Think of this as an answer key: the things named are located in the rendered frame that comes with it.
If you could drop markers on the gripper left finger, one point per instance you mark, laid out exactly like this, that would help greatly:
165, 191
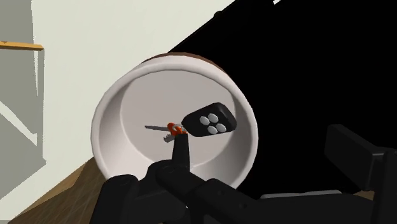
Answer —
173, 192

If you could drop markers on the black key fob with keys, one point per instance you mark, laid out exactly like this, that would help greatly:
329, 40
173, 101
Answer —
218, 119

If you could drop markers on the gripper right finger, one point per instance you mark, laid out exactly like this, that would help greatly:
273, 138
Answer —
356, 155

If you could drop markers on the white bowl with brown outside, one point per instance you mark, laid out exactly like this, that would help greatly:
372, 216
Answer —
149, 102

